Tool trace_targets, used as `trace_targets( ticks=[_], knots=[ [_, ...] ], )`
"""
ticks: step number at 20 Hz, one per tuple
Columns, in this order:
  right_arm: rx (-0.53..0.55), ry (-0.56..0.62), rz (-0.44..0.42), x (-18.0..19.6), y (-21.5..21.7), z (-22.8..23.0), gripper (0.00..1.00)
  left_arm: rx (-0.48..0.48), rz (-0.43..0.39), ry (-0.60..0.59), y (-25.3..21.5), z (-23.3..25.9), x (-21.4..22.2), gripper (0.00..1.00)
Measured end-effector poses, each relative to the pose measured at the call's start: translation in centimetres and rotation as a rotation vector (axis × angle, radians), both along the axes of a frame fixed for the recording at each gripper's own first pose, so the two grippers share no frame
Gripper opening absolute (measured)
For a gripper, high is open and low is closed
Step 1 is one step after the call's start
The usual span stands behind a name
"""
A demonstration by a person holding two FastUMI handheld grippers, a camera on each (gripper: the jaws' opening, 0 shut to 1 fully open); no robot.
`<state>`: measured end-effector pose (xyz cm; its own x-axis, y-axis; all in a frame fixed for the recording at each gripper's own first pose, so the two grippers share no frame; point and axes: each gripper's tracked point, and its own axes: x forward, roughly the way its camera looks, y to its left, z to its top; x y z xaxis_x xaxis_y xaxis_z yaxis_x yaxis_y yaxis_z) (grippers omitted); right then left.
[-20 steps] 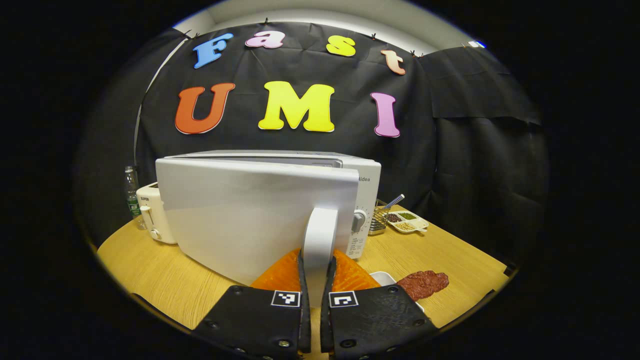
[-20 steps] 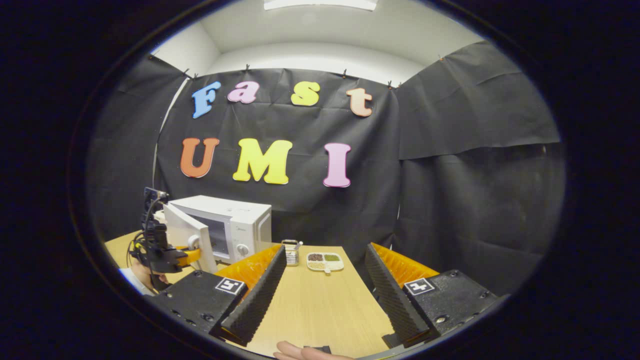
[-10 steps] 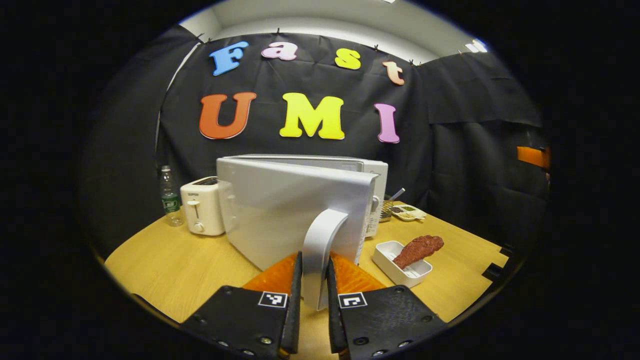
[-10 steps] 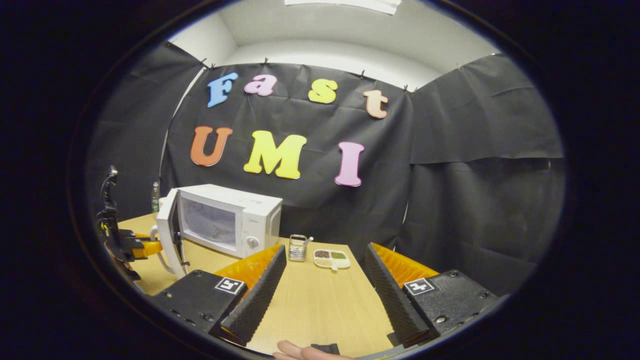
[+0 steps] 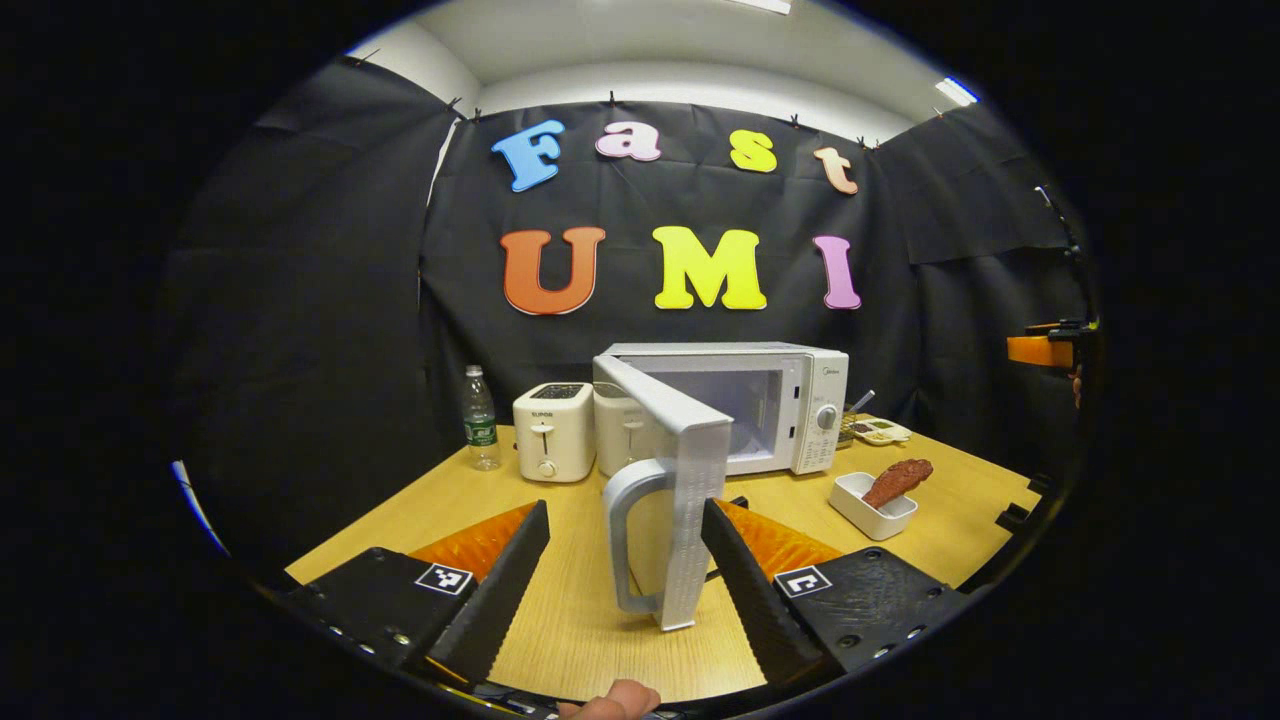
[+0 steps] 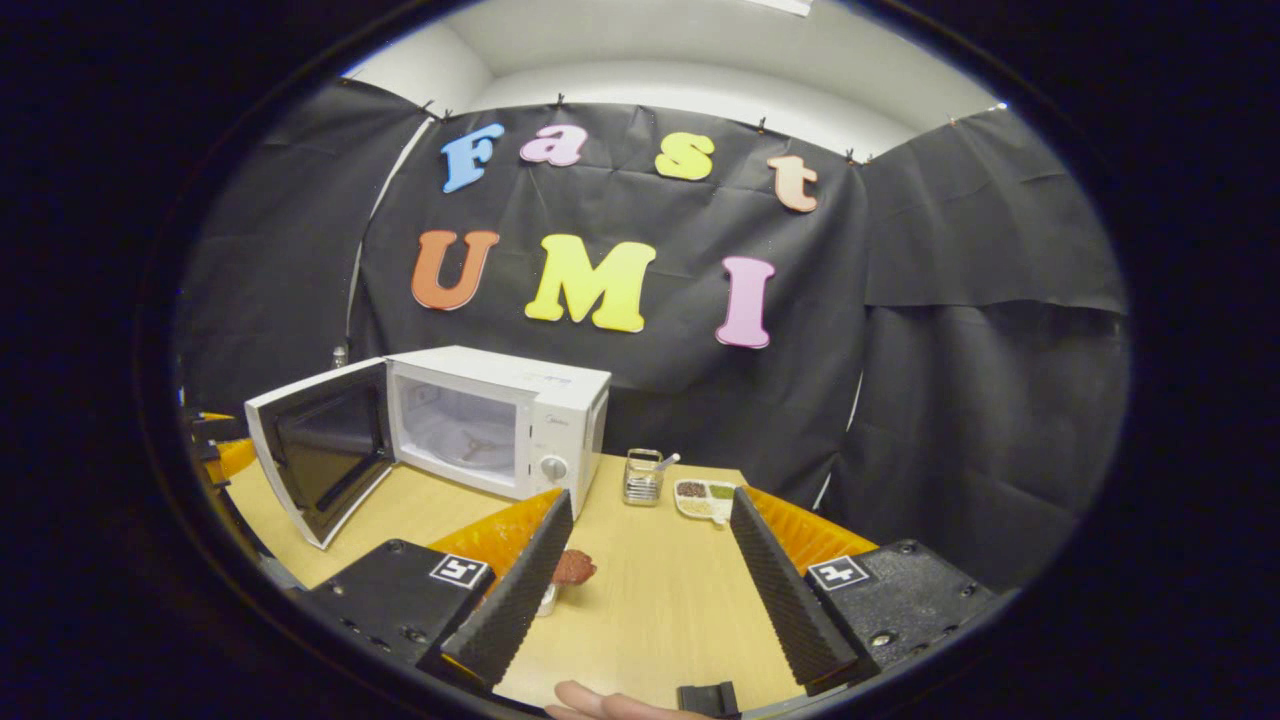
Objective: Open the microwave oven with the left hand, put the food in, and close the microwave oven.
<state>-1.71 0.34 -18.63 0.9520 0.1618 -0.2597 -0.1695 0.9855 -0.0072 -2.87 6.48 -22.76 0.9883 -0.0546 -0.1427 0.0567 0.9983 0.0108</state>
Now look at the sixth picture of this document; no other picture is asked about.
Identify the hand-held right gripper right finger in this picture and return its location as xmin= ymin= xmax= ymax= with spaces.
xmin=728 ymin=486 xmax=1002 ymax=699

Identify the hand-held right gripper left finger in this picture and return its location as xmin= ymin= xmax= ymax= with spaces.
xmin=298 ymin=488 xmax=577 ymax=693

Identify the red meat piece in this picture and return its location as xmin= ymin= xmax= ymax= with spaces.
xmin=551 ymin=548 xmax=599 ymax=588

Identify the white microwave oven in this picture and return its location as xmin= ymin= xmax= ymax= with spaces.
xmin=245 ymin=345 xmax=612 ymax=551

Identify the white divided seasoning tray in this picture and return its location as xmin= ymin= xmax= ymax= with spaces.
xmin=673 ymin=478 xmax=739 ymax=527

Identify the glass turntable plate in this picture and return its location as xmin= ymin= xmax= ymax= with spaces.
xmin=428 ymin=420 xmax=517 ymax=477

